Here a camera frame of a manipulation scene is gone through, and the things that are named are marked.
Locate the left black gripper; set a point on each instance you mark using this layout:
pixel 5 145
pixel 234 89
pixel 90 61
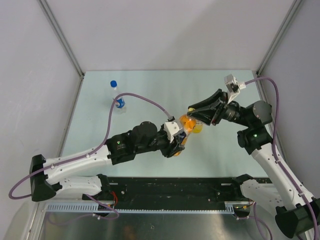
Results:
pixel 171 150

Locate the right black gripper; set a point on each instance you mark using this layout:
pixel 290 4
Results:
pixel 206 115

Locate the yellow honey pomelo drink bottle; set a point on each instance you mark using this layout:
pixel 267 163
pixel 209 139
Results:
pixel 198 127

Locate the orange juice bottle yellow cap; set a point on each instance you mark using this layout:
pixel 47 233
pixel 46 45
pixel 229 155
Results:
pixel 188 125

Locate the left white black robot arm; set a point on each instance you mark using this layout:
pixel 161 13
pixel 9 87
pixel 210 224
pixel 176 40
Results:
pixel 54 176

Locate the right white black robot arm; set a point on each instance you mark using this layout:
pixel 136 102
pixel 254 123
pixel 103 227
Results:
pixel 295 209

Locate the clear blue-cap water bottle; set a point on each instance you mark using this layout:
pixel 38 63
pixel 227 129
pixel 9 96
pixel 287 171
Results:
pixel 120 103

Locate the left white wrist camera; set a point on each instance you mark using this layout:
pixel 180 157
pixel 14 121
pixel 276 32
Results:
pixel 174 131

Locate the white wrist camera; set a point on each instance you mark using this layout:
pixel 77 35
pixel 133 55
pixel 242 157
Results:
pixel 233 86
pixel 174 131

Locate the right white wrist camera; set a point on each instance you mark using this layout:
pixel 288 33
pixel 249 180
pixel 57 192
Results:
pixel 233 86

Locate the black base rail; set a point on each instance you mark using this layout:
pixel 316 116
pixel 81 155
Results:
pixel 171 193

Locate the right aluminium frame post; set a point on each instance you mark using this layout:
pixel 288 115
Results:
pixel 280 34

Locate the aluminium frame post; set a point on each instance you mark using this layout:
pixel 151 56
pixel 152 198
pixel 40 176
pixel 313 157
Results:
pixel 50 16
pixel 280 34

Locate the left aluminium frame post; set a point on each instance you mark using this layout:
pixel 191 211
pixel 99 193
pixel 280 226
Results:
pixel 50 16

